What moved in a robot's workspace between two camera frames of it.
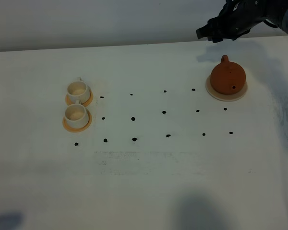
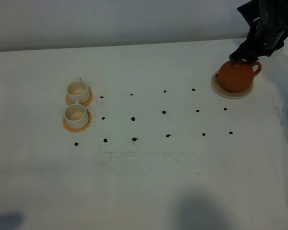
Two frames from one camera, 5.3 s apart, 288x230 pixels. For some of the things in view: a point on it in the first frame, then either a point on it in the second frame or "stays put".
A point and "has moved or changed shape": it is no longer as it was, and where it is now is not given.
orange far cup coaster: (86, 103) stays put
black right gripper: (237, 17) to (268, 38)
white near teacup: (76, 116) stays put
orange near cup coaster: (77, 130) stays put
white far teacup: (78, 91) stays put
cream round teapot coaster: (224, 97) to (218, 89)
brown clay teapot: (227, 77) has moved or changed shape
